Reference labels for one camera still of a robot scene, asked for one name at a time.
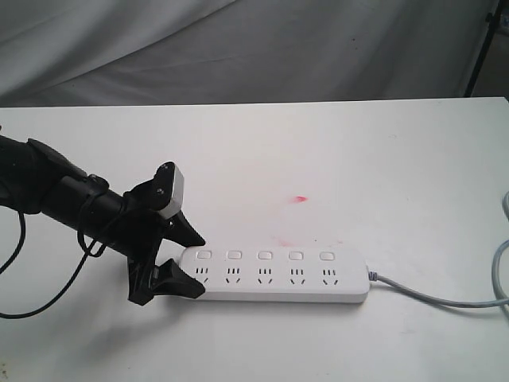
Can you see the white power strip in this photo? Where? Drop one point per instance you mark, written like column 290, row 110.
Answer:
column 278, row 274

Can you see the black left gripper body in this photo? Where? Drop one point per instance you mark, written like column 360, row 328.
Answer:
column 138, row 234

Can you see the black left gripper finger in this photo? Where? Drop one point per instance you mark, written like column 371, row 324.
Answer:
column 170, row 279
column 178, row 230

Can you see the black tripod stand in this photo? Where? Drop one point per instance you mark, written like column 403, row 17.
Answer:
column 492, row 19

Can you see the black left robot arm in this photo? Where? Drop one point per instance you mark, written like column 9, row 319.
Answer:
column 37, row 179

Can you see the grey backdrop cloth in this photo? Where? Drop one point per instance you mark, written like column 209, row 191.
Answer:
column 116, row 53

